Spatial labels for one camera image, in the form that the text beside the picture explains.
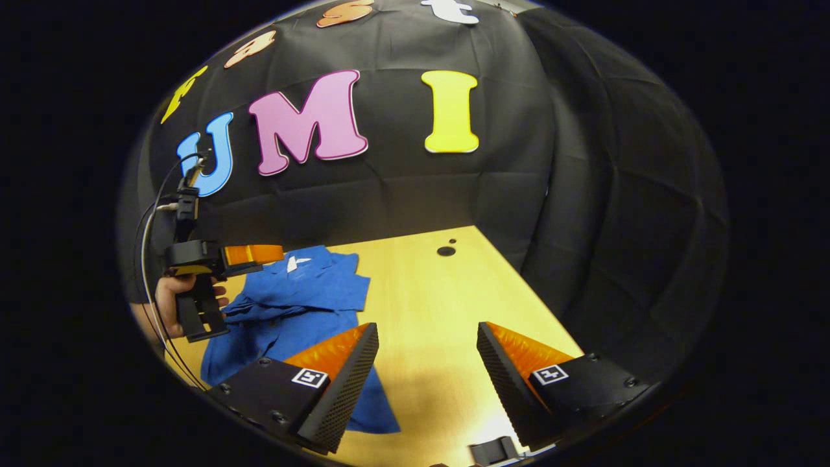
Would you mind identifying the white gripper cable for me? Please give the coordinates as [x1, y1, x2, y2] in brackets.
[139, 202, 209, 391]

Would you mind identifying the blue button shirt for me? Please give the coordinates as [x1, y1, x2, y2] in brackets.
[200, 245, 401, 434]

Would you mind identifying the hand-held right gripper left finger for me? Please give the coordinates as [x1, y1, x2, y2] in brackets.
[207, 322, 381, 455]

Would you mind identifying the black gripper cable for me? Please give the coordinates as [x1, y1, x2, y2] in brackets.
[133, 150, 213, 390]

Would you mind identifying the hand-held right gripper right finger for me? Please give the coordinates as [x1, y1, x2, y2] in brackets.
[477, 321, 650, 452]

